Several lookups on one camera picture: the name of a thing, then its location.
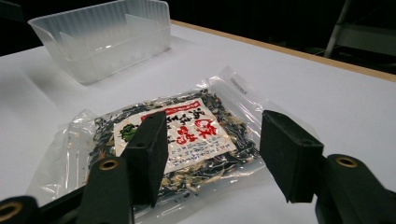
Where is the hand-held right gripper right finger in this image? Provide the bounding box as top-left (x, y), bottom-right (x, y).
top-left (259, 109), bottom-right (396, 224)

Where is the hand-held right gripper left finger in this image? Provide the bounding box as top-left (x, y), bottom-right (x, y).
top-left (77, 110), bottom-right (169, 224)

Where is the clear dried seaweed packet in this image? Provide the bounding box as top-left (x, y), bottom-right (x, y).
top-left (26, 65), bottom-right (316, 224)

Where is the translucent plastic container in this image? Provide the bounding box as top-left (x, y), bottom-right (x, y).
top-left (27, 0), bottom-right (172, 85)

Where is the grey metal stand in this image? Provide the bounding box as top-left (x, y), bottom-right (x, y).
top-left (323, 0), bottom-right (396, 59)

